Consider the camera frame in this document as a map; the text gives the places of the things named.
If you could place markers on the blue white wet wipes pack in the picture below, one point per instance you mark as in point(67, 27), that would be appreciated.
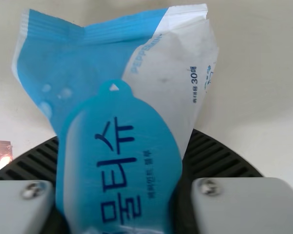
point(100, 97)

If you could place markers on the small square scanner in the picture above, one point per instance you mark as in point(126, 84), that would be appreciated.
point(0, 151)

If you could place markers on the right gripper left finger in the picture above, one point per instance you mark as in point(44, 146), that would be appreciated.
point(22, 195)

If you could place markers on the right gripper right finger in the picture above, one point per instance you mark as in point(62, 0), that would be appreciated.
point(234, 195)

